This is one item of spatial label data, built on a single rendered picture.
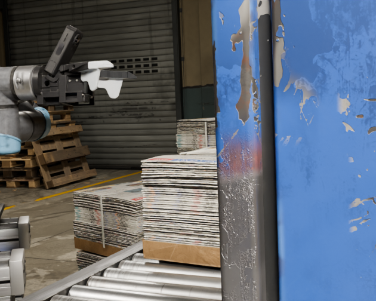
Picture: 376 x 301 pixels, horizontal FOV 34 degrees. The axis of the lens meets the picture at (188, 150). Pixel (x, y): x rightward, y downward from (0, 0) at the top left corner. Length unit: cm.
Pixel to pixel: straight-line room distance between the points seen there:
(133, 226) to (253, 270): 185
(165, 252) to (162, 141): 853
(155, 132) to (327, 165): 966
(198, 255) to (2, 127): 51
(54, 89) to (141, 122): 870
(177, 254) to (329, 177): 112
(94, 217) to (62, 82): 105
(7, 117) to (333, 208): 117
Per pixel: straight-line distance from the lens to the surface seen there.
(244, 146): 28
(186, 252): 137
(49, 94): 136
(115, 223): 222
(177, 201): 136
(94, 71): 127
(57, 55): 136
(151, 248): 142
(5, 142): 140
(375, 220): 27
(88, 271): 139
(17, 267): 166
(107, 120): 1035
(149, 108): 998
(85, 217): 236
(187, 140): 270
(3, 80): 139
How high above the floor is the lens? 117
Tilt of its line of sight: 5 degrees down
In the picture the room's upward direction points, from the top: 2 degrees counter-clockwise
